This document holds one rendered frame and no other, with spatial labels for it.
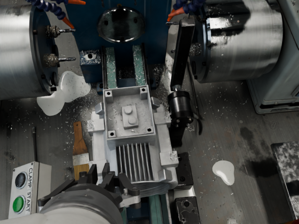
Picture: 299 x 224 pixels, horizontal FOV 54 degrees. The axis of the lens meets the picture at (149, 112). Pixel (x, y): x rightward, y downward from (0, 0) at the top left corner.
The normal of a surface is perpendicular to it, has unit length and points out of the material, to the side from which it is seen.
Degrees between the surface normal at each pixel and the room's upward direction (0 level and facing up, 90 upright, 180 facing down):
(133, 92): 90
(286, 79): 90
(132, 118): 0
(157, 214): 0
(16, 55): 43
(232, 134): 0
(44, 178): 58
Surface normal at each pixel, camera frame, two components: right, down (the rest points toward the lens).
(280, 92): 0.11, 0.88
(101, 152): 0.02, -0.46
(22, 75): 0.11, 0.62
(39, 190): 0.85, -0.32
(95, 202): 0.43, -0.90
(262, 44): 0.10, 0.40
